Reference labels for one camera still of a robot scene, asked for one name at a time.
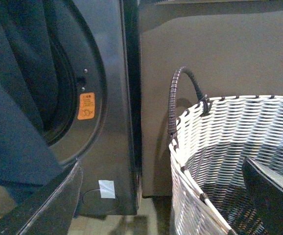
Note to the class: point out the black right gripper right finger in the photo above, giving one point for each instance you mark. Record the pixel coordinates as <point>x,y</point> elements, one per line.
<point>265,188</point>

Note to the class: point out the white paper label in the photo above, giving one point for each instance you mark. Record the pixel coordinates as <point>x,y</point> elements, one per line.
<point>107,189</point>

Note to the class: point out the grey front-load washing machine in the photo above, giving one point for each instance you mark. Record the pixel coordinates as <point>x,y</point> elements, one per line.
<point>95,49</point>

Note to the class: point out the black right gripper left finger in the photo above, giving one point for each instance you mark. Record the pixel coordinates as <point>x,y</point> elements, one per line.
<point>50,210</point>

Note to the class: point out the orange warning sticker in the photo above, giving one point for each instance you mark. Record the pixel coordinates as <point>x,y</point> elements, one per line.
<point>86,106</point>

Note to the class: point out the dark navy garment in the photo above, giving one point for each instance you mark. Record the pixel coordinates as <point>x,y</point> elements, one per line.
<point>28,97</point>

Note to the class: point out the grey cabinet side panel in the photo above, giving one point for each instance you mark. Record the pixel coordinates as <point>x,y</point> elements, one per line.
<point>233,48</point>

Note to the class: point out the white woven laundry basket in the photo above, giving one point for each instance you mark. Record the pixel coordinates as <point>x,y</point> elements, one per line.
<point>209,193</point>

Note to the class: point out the dark braided basket handle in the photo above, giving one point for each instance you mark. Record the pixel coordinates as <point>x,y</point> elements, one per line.
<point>172,98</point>

